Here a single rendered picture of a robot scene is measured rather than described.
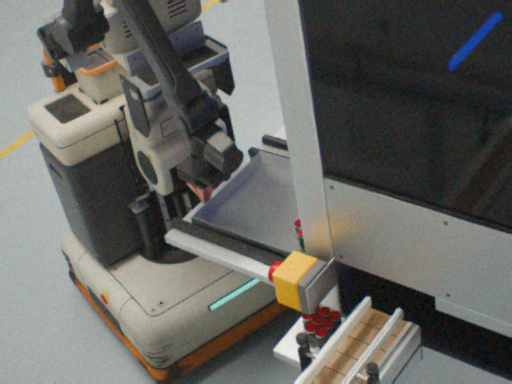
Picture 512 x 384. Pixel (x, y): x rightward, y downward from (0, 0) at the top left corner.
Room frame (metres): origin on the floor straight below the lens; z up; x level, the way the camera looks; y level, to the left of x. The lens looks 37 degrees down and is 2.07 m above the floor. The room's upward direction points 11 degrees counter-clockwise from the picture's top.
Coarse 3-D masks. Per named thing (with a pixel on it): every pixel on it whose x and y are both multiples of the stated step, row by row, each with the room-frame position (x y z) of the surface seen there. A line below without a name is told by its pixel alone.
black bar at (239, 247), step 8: (176, 224) 1.48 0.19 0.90; (184, 224) 1.47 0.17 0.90; (192, 224) 1.46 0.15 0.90; (192, 232) 1.45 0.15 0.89; (200, 232) 1.43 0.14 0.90; (208, 232) 1.43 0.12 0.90; (216, 232) 1.42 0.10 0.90; (208, 240) 1.42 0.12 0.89; (216, 240) 1.40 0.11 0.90; (224, 240) 1.39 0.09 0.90; (232, 240) 1.38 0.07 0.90; (232, 248) 1.37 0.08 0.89; (240, 248) 1.36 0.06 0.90; (248, 248) 1.35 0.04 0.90; (256, 248) 1.34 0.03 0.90; (248, 256) 1.34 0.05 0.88; (256, 256) 1.33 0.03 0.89; (264, 256) 1.32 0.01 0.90; (272, 256) 1.31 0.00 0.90
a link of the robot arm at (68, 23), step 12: (72, 0) 1.71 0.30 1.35; (84, 0) 1.71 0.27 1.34; (96, 0) 1.81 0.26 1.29; (72, 12) 1.74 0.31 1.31; (84, 12) 1.73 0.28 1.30; (96, 12) 1.77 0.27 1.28; (60, 24) 1.75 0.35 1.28; (72, 24) 1.75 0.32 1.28; (84, 24) 1.75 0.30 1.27; (108, 24) 1.80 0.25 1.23; (60, 36) 1.78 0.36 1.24; (72, 36) 1.76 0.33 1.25; (72, 48) 1.75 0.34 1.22
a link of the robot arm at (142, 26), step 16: (128, 0) 1.51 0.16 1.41; (144, 0) 1.52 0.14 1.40; (128, 16) 1.51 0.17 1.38; (144, 16) 1.51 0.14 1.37; (144, 32) 1.50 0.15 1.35; (160, 32) 1.51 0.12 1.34; (144, 48) 1.51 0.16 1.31; (160, 48) 1.49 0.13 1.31; (160, 64) 1.48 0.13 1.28; (176, 64) 1.49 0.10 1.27; (160, 80) 1.50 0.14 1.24; (176, 80) 1.47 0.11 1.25; (192, 80) 1.48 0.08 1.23; (176, 96) 1.46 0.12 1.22; (192, 96) 1.47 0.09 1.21; (208, 96) 1.48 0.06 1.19; (176, 112) 1.47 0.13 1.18; (192, 112) 1.46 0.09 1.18; (208, 112) 1.47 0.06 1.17; (192, 128) 1.44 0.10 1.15
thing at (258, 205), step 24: (264, 168) 1.64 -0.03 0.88; (288, 168) 1.61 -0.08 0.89; (216, 192) 1.54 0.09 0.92; (240, 192) 1.56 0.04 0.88; (264, 192) 1.55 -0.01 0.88; (288, 192) 1.53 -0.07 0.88; (192, 216) 1.47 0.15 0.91; (216, 216) 1.50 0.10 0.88; (240, 216) 1.48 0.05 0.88; (264, 216) 1.46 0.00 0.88; (288, 216) 1.45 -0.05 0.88; (240, 240) 1.38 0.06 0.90; (264, 240) 1.39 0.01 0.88; (288, 240) 1.37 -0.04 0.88
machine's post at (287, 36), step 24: (264, 0) 1.18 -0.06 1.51; (288, 0) 1.15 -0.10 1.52; (288, 24) 1.15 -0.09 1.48; (288, 48) 1.16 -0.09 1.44; (288, 72) 1.16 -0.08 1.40; (288, 96) 1.17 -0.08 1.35; (312, 96) 1.14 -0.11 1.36; (288, 120) 1.17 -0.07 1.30; (312, 120) 1.14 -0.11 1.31; (288, 144) 1.18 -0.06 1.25; (312, 144) 1.15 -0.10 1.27; (312, 168) 1.15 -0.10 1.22; (312, 192) 1.16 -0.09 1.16; (312, 216) 1.16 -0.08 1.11; (312, 240) 1.17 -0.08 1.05; (336, 264) 1.14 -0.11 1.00; (336, 288) 1.14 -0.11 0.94
